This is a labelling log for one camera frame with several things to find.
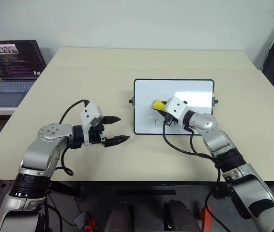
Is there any orange clamp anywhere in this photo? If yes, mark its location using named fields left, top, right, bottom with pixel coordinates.
left=198, top=206, right=213, bottom=232
left=83, top=218, right=97, bottom=232

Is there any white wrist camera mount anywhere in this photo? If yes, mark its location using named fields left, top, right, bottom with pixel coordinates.
left=165, top=96, right=189, bottom=122
left=79, top=101, right=104, bottom=147

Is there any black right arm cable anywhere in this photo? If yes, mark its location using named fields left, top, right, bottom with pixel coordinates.
left=161, top=117, right=221, bottom=213

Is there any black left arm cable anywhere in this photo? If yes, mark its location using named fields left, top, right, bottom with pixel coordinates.
left=59, top=99, right=90, bottom=176

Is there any grey cloth scrap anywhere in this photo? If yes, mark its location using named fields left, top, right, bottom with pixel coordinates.
left=75, top=212, right=86, bottom=229

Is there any black framed whiteboard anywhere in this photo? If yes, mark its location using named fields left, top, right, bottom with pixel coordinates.
left=129, top=78, right=220, bottom=135

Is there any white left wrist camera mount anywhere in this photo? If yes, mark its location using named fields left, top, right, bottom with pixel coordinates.
left=79, top=101, right=104, bottom=147

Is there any dark rounded grey shape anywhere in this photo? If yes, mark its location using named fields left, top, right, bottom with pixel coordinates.
left=164, top=199, right=202, bottom=232
left=106, top=201, right=135, bottom=232

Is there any grey open laptop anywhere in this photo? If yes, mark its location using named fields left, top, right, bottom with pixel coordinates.
left=0, top=40, right=47, bottom=108

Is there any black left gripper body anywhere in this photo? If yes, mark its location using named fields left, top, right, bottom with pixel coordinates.
left=88, top=117, right=107, bottom=145

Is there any yellow whiteboard eraser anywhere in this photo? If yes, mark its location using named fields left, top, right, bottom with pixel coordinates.
left=152, top=99, right=167, bottom=111

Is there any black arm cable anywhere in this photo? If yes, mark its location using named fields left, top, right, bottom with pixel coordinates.
left=161, top=117, right=221, bottom=213
left=59, top=99, right=90, bottom=176

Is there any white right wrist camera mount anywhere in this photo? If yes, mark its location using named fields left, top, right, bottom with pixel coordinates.
left=165, top=96, right=189, bottom=122

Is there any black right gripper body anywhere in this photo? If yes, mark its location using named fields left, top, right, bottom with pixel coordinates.
left=162, top=111, right=180, bottom=128

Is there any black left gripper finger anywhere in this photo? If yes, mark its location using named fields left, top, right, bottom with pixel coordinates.
left=103, top=116, right=122, bottom=125
left=103, top=135, right=131, bottom=148

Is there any black table frame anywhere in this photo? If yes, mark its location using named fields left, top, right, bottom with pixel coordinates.
left=48, top=180, right=85, bottom=202

